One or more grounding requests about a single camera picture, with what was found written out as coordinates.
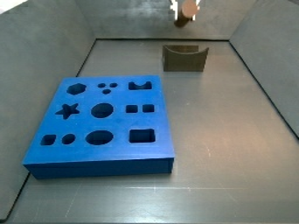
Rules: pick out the dark grey curved cradle stand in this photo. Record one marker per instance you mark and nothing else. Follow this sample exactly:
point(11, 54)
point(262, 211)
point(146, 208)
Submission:
point(183, 58)

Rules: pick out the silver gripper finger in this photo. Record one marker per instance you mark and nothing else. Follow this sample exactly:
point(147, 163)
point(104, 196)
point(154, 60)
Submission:
point(174, 7)
point(198, 9)

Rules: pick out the brown wooden cylinder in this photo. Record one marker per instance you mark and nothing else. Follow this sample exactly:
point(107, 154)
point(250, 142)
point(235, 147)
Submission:
point(184, 14)

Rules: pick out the blue foam shape-sorting block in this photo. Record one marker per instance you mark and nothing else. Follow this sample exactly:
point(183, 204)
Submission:
point(104, 128)

